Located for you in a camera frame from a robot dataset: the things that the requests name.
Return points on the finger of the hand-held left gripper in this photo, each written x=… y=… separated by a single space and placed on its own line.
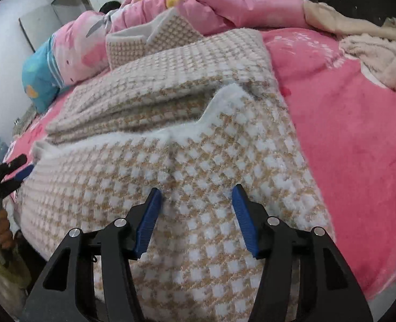
x=17 y=162
x=25 y=172

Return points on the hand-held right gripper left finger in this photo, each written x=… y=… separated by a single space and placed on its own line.
x=149 y=221

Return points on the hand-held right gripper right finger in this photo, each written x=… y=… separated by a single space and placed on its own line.
x=246 y=218

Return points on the beige houndstooth coat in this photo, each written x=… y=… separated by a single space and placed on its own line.
x=201 y=141

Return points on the grey patterned cloth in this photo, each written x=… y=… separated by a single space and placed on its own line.
x=25 y=119

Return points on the pink floral bed blanket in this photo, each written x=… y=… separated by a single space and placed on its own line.
x=345 y=141

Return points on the white leaning board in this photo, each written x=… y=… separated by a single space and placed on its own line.
x=40 y=23

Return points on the fluffy beige garment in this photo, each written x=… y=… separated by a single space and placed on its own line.
x=385 y=57

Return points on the pink and blue cartoon quilt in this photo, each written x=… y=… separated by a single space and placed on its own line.
x=218 y=3

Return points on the cream cloth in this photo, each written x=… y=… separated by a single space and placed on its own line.
x=328 y=16

